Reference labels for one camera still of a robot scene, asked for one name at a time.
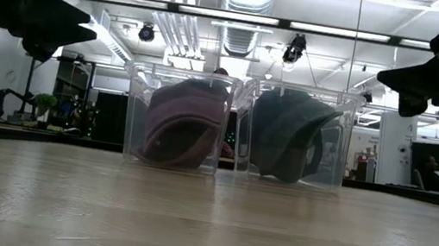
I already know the small potted green plant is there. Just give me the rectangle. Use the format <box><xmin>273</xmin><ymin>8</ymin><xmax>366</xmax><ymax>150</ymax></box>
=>
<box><xmin>29</xmin><ymin>91</ymin><xmax>60</xmax><ymax>132</ymax></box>

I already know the white square column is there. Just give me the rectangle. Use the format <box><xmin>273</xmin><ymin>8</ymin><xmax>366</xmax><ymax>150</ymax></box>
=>
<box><xmin>370</xmin><ymin>110</ymin><xmax>421</xmax><ymax>190</ymax></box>

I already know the clear plastic bin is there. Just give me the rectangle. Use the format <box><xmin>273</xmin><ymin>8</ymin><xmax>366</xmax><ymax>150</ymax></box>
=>
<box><xmin>111</xmin><ymin>59</ymin><xmax>240</xmax><ymax>179</ymax></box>
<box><xmin>228</xmin><ymin>75</ymin><xmax>367</xmax><ymax>198</ymax></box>

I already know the black ceiling spotlight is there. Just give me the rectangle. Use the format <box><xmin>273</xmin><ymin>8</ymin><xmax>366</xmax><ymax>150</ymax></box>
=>
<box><xmin>361</xmin><ymin>91</ymin><xmax>376</xmax><ymax>106</ymax></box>
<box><xmin>137</xmin><ymin>22</ymin><xmax>158</xmax><ymax>44</ymax></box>
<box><xmin>281</xmin><ymin>31</ymin><xmax>310</xmax><ymax>66</ymax></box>

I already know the thin hanging wire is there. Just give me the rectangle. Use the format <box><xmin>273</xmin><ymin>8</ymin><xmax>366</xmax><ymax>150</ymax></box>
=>
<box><xmin>344</xmin><ymin>0</ymin><xmax>363</xmax><ymax>95</ymax></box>

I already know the black metal scaffold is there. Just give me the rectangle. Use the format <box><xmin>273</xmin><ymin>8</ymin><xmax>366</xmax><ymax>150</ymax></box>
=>
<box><xmin>13</xmin><ymin>49</ymin><xmax>129</xmax><ymax>143</ymax></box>

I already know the person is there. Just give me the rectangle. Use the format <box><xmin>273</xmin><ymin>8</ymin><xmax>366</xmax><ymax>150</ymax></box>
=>
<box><xmin>412</xmin><ymin>152</ymin><xmax>439</xmax><ymax>194</ymax></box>
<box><xmin>199</xmin><ymin>66</ymin><xmax>249</xmax><ymax>161</ymax></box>

